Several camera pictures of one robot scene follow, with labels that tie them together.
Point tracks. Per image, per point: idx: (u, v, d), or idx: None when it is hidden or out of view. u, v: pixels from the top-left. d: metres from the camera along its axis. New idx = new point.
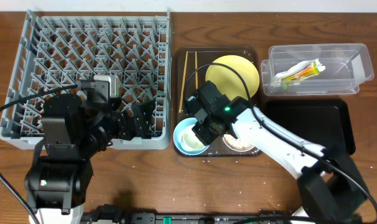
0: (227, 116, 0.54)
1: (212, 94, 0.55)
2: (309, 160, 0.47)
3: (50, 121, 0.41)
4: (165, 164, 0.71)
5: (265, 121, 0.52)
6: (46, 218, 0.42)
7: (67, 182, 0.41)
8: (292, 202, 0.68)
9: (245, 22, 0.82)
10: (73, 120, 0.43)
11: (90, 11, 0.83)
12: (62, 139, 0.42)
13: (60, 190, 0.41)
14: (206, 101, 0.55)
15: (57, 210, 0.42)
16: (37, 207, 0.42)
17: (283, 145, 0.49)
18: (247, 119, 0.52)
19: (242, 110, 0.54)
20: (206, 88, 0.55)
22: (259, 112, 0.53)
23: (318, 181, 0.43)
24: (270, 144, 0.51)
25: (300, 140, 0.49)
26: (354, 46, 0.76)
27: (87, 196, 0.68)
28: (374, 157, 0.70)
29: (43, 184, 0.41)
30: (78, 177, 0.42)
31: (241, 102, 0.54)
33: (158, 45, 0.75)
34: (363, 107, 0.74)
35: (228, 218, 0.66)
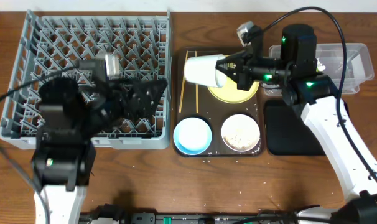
0: (305, 91, 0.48)
1: (308, 56, 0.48)
2: (372, 187, 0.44)
3: (48, 108, 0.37)
4: (165, 163, 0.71)
5: (346, 123, 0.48)
6: (51, 198, 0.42)
7: (72, 165, 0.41)
8: (293, 202, 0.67)
9: (245, 22, 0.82)
10: (74, 105, 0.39)
11: (90, 11, 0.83)
12: (62, 125, 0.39)
13: (65, 171, 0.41)
14: (292, 56, 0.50)
15: (63, 189, 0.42)
16: (43, 185, 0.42)
17: (351, 157, 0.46)
18: (327, 111, 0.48)
19: (323, 89, 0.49)
20: (305, 41, 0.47)
22: (342, 109, 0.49)
23: (372, 211, 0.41)
24: (335, 150, 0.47)
25: (373, 164, 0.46)
26: (354, 46, 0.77)
27: (87, 196, 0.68)
28: (375, 157, 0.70)
29: (49, 164, 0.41)
30: (83, 159, 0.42)
31: (327, 80, 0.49)
33: (158, 45, 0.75)
34: (363, 107, 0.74)
35: (228, 218, 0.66)
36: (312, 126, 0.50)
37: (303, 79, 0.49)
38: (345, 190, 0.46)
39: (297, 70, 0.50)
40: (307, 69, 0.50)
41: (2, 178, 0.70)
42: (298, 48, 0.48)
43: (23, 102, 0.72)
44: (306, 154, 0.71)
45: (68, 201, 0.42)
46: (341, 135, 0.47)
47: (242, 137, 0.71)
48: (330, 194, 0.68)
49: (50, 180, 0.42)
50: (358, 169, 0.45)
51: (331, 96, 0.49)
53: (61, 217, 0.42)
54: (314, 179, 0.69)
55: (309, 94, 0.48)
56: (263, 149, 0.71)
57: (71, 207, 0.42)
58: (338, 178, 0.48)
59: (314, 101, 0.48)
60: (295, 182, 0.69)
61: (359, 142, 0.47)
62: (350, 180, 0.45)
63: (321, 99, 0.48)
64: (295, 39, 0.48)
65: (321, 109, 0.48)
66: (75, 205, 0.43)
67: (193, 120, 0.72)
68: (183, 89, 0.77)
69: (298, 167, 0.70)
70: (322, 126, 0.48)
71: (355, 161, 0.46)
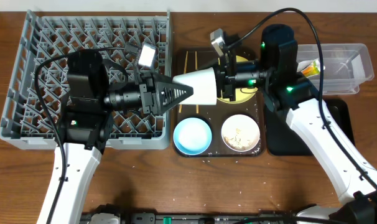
0: (286, 97, 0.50)
1: (287, 60, 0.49)
2: (366, 187, 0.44)
3: (74, 77, 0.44)
4: (165, 164, 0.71)
5: (331, 124, 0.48)
6: (70, 152, 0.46)
7: (94, 127, 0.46)
8: (293, 202, 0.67)
9: (245, 22, 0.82)
10: (96, 77, 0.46)
11: (90, 11, 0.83)
12: (86, 93, 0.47)
13: (85, 132, 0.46)
14: (275, 63, 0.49)
15: (81, 146, 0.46)
16: (65, 140, 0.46)
17: (342, 159, 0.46)
18: (311, 114, 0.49)
19: (305, 93, 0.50)
20: (287, 48, 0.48)
22: (325, 111, 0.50)
23: (368, 213, 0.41)
24: (323, 153, 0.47)
25: (363, 163, 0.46)
26: (354, 46, 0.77)
27: (87, 196, 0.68)
28: (374, 157, 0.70)
29: (73, 124, 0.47)
30: (102, 126, 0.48)
31: (305, 83, 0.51)
33: (158, 45, 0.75)
34: (363, 107, 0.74)
35: (228, 218, 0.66)
36: (298, 129, 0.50)
37: (283, 84, 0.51)
38: (339, 192, 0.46)
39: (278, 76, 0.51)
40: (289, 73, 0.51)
41: (2, 178, 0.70)
42: (281, 55, 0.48)
43: (23, 102, 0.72)
44: (306, 154, 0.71)
45: (85, 158, 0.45)
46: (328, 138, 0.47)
47: (242, 137, 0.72)
48: (330, 194, 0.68)
49: (74, 139, 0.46)
50: (348, 170, 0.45)
51: (311, 99, 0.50)
53: (76, 172, 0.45)
54: (314, 179, 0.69)
55: (291, 99, 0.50)
56: (263, 149, 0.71)
57: (87, 163, 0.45)
58: (331, 181, 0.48)
59: (297, 106, 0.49)
60: (295, 182, 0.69)
61: (346, 142, 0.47)
62: (343, 182, 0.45)
63: (305, 104, 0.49)
64: (277, 46, 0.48)
65: (306, 114, 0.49)
66: (90, 164, 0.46)
67: (194, 121, 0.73)
68: None
69: (298, 167, 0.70)
70: (308, 130, 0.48)
71: (344, 162, 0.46)
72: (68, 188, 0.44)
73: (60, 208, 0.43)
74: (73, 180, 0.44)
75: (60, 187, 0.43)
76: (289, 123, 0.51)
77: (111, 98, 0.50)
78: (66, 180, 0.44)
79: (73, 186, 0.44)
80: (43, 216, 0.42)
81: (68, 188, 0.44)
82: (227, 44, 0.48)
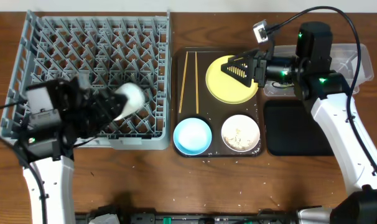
0: (317, 86, 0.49)
1: (320, 52, 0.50)
2: (375, 183, 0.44)
3: (34, 91, 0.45)
4: (166, 164, 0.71)
5: (355, 119, 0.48)
6: (41, 169, 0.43)
7: (53, 136, 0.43)
8: (293, 203, 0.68)
9: (245, 22, 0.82)
10: (57, 88, 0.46)
11: (90, 11, 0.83)
12: (48, 106, 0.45)
13: (46, 142, 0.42)
14: (310, 51, 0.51)
15: (49, 160, 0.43)
16: (30, 160, 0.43)
17: (359, 152, 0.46)
18: (337, 106, 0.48)
19: (336, 87, 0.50)
20: (323, 38, 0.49)
22: (353, 106, 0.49)
23: (373, 206, 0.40)
24: (341, 144, 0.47)
25: None
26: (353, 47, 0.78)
27: (88, 196, 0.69)
28: None
29: (32, 141, 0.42)
30: (63, 132, 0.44)
31: (341, 79, 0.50)
33: (158, 45, 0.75)
34: (363, 107, 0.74)
35: (228, 218, 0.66)
36: (321, 120, 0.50)
37: (316, 75, 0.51)
38: (348, 184, 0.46)
39: (313, 65, 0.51)
40: (322, 66, 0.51)
41: (2, 178, 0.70)
42: (315, 43, 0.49)
43: None
44: (305, 154, 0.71)
45: (56, 170, 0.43)
46: (349, 131, 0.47)
47: (242, 137, 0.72)
48: (330, 194, 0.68)
49: (40, 156, 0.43)
50: (363, 164, 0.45)
51: (342, 93, 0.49)
53: (53, 185, 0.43)
54: (314, 180, 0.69)
55: (321, 89, 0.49)
56: (263, 149, 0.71)
57: (61, 173, 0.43)
58: (342, 173, 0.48)
59: (325, 97, 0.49)
60: (295, 183, 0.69)
61: (366, 138, 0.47)
62: (354, 174, 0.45)
63: (334, 96, 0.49)
64: (313, 37, 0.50)
65: (333, 105, 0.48)
66: (65, 172, 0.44)
67: (196, 120, 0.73)
68: (183, 89, 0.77)
69: (298, 168, 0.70)
70: (331, 121, 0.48)
71: (360, 155, 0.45)
72: (51, 203, 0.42)
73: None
74: (54, 194, 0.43)
75: (44, 206, 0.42)
76: (313, 113, 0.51)
77: (72, 120, 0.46)
78: (48, 197, 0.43)
79: (56, 200, 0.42)
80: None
81: (52, 203, 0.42)
82: (267, 30, 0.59)
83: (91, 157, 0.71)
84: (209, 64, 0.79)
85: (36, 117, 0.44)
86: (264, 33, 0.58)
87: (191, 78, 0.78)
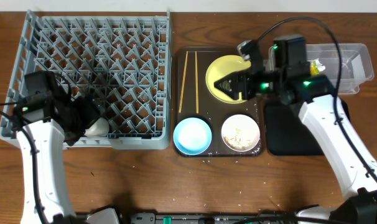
0: (302, 90, 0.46)
1: (297, 56, 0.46)
2: (370, 185, 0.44)
3: (32, 76, 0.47)
4: (165, 164, 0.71)
5: (343, 120, 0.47)
6: (33, 129, 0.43)
7: (45, 105, 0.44)
8: (293, 202, 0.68)
9: (245, 22, 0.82)
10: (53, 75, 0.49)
11: (90, 11, 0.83)
12: (41, 88, 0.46)
13: (38, 112, 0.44)
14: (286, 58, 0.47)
15: (40, 122, 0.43)
16: (23, 124, 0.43)
17: (351, 155, 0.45)
18: (324, 107, 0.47)
19: (321, 89, 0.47)
20: (296, 44, 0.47)
22: (339, 107, 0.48)
23: (371, 208, 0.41)
24: (333, 148, 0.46)
25: (371, 161, 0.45)
26: (354, 47, 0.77)
27: (87, 196, 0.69)
28: (374, 157, 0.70)
29: (25, 111, 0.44)
30: (55, 104, 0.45)
31: (324, 79, 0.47)
33: (158, 45, 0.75)
34: (363, 107, 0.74)
35: (228, 218, 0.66)
36: (310, 124, 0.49)
37: (300, 78, 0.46)
38: (343, 187, 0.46)
39: (293, 70, 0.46)
40: (303, 69, 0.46)
41: (2, 178, 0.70)
42: (289, 48, 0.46)
43: None
44: (305, 154, 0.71)
45: (45, 129, 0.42)
46: (339, 134, 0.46)
47: (242, 137, 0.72)
48: (330, 194, 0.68)
49: (32, 121, 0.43)
50: (355, 167, 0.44)
51: (328, 94, 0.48)
53: (43, 142, 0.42)
54: (314, 180, 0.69)
55: (307, 94, 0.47)
56: (263, 149, 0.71)
57: (51, 131, 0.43)
58: (337, 177, 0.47)
59: (311, 101, 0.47)
60: (295, 182, 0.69)
61: (357, 139, 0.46)
62: (348, 178, 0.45)
63: (318, 99, 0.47)
64: (287, 44, 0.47)
65: (320, 108, 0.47)
66: (55, 134, 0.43)
67: (194, 119, 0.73)
68: (183, 89, 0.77)
69: (298, 168, 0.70)
70: (319, 124, 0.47)
71: (352, 158, 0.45)
72: (41, 160, 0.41)
73: (42, 182, 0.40)
74: (45, 152, 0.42)
75: (34, 161, 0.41)
76: (300, 117, 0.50)
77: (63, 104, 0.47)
78: (38, 154, 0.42)
79: (46, 157, 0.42)
80: (30, 191, 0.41)
81: (42, 160, 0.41)
82: None
83: (91, 157, 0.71)
84: (209, 64, 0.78)
85: (30, 98, 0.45)
86: (244, 50, 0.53)
87: (191, 77, 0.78)
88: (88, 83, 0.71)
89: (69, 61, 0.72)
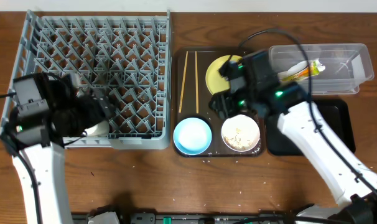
0: (275, 101, 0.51)
1: (264, 71, 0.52)
2: (361, 190, 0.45)
3: (20, 83, 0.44)
4: (165, 164, 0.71)
5: (323, 127, 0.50)
6: (30, 155, 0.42)
7: (41, 123, 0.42)
8: (293, 202, 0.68)
9: (245, 22, 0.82)
10: (45, 79, 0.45)
11: (90, 11, 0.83)
12: (35, 96, 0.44)
13: (34, 131, 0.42)
14: (254, 75, 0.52)
15: (38, 147, 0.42)
16: (19, 148, 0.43)
17: (337, 162, 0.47)
18: (303, 117, 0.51)
19: (295, 95, 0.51)
20: (259, 60, 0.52)
22: (316, 114, 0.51)
23: (366, 215, 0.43)
24: (318, 156, 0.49)
25: (357, 165, 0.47)
26: (354, 46, 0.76)
27: (87, 196, 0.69)
28: (374, 157, 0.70)
29: (18, 130, 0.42)
30: (51, 118, 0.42)
31: (293, 86, 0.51)
33: (158, 45, 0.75)
34: (363, 107, 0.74)
35: (228, 218, 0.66)
36: (292, 134, 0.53)
37: (272, 90, 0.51)
38: (336, 196, 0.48)
39: (262, 84, 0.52)
40: (272, 82, 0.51)
41: (2, 178, 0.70)
42: (254, 65, 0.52)
43: None
44: None
45: (46, 156, 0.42)
46: (321, 142, 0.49)
47: (242, 137, 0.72)
48: (330, 194, 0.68)
49: (28, 146, 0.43)
50: (343, 173, 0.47)
51: (302, 101, 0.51)
53: (45, 172, 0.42)
54: (314, 180, 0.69)
55: (280, 103, 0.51)
56: (263, 149, 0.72)
57: (51, 159, 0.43)
58: (328, 185, 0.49)
59: (288, 111, 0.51)
60: (295, 182, 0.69)
61: (339, 144, 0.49)
62: (339, 186, 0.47)
63: (295, 107, 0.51)
64: (252, 63, 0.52)
65: (298, 118, 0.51)
66: (55, 161, 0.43)
67: (192, 120, 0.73)
68: (183, 89, 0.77)
69: (298, 168, 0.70)
70: (300, 134, 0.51)
71: (338, 165, 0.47)
72: (44, 191, 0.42)
73: (46, 215, 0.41)
74: (46, 183, 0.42)
75: (36, 193, 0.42)
76: (282, 129, 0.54)
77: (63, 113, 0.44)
78: (40, 185, 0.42)
79: (50, 188, 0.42)
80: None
81: (44, 192, 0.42)
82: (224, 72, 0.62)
83: (91, 157, 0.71)
84: (209, 63, 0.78)
85: (23, 108, 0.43)
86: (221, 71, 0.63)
87: (191, 77, 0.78)
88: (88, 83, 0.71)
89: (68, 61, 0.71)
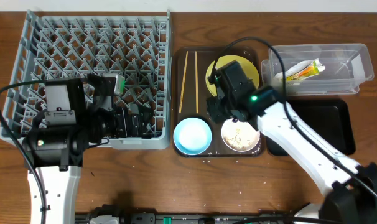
0: (252, 106, 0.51)
1: (237, 79, 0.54)
2: (341, 177, 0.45)
3: (53, 88, 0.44)
4: (165, 164, 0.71)
5: (297, 122, 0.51)
6: (46, 176, 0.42)
7: (63, 142, 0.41)
8: (293, 202, 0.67)
9: (244, 22, 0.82)
10: (79, 88, 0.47)
11: (90, 11, 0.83)
12: (63, 105, 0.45)
13: (56, 150, 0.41)
14: (229, 84, 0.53)
15: (56, 169, 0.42)
16: (37, 167, 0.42)
17: (316, 154, 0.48)
18: (279, 116, 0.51)
19: (269, 99, 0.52)
20: (232, 70, 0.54)
22: (291, 111, 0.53)
23: (348, 200, 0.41)
24: (298, 151, 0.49)
25: (334, 153, 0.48)
26: (353, 46, 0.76)
27: (87, 196, 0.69)
28: (374, 157, 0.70)
29: (40, 144, 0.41)
30: (74, 137, 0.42)
31: (269, 90, 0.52)
33: (158, 45, 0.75)
34: (363, 107, 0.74)
35: (228, 218, 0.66)
36: (272, 134, 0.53)
37: (247, 96, 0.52)
38: (320, 186, 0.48)
39: (239, 91, 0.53)
40: (246, 89, 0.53)
41: (2, 178, 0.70)
42: (228, 75, 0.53)
43: (23, 102, 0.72)
44: None
45: (63, 180, 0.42)
46: (298, 135, 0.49)
47: (242, 137, 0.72)
48: None
49: (47, 166, 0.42)
50: (322, 163, 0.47)
51: (277, 102, 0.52)
53: (57, 197, 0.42)
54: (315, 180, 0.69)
55: (257, 107, 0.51)
56: (263, 149, 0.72)
57: (66, 185, 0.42)
58: (311, 177, 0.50)
59: (264, 112, 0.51)
60: (295, 182, 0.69)
61: (315, 137, 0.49)
62: (320, 176, 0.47)
63: (270, 109, 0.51)
64: (224, 73, 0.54)
65: (274, 117, 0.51)
66: (70, 185, 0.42)
67: (188, 120, 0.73)
68: (183, 89, 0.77)
69: (298, 168, 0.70)
70: (278, 132, 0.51)
71: (318, 156, 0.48)
72: (52, 218, 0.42)
73: None
74: (56, 208, 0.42)
75: (43, 219, 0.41)
76: (261, 129, 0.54)
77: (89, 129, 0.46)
78: (49, 209, 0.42)
79: (58, 214, 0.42)
80: None
81: (53, 219, 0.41)
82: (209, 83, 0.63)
83: (91, 157, 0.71)
84: (209, 64, 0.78)
85: (50, 114, 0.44)
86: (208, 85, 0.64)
87: (191, 77, 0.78)
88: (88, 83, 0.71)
89: (68, 61, 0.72)
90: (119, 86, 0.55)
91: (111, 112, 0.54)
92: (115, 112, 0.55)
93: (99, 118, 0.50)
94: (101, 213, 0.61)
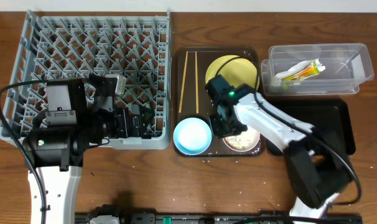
0: (229, 99, 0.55)
1: (221, 85, 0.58)
2: (297, 136, 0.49)
3: (53, 88, 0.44)
4: (165, 164, 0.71)
5: (264, 104, 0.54)
6: (46, 176, 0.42)
7: (64, 142, 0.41)
8: (293, 202, 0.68)
9: (245, 22, 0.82)
10: (79, 87, 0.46)
11: (90, 11, 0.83)
12: (64, 105, 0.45)
13: (56, 150, 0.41)
14: (214, 93, 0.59)
15: (56, 169, 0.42)
16: (37, 166, 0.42)
17: (276, 122, 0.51)
18: (248, 101, 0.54)
19: (245, 94, 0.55)
20: (216, 82, 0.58)
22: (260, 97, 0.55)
23: (303, 152, 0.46)
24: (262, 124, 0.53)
25: (292, 120, 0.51)
26: (354, 46, 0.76)
27: (87, 195, 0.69)
28: (374, 157, 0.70)
29: (40, 144, 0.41)
30: (74, 137, 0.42)
31: (245, 87, 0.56)
33: (158, 45, 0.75)
34: (363, 106, 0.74)
35: (228, 218, 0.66)
36: (245, 119, 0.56)
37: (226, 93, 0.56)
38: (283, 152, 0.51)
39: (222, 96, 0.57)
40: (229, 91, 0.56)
41: (2, 178, 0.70)
42: (212, 86, 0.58)
43: (23, 102, 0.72)
44: None
45: (63, 180, 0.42)
46: (260, 112, 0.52)
47: (242, 136, 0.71)
48: None
49: (47, 165, 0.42)
50: (282, 129, 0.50)
51: (251, 93, 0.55)
53: (57, 197, 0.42)
54: None
55: (233, 99, 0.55)
56: (263, 149, 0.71)
57: (66, 185, 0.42)
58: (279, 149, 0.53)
59: (238, 102, 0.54)
60: None
61: (277, 111, 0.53)
62: (281, 142, 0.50)
63: (244, 99, 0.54)
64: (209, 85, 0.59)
65: (244, 102, 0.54)
66: (70, 185, 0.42)
67: (188, 120, 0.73)
68: (183, 89, 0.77)
69: None
70: (247, 114, 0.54)
71: (278, 125, 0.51)
72: (52, 218, 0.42)
73: None
74: (56, 208, 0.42)
75: (43, 219, 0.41)
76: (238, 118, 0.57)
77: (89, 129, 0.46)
78: (49, 210, 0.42)
79: (58, 215, 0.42)
80: None
81: (53, 218, 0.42)
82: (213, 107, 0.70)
83: (91, 157, 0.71)
84: (210, 63, 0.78)
85: (51, 114, 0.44)
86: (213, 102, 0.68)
87: (191, 77, 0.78)
88: (88, 83, 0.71)
89: (68, 61, 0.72)
90: (121, 86, 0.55)
91: (112, 112, 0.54)
92: (116, 113, 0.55)
93: (99, 118, 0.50)
94: (101, 213, 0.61)
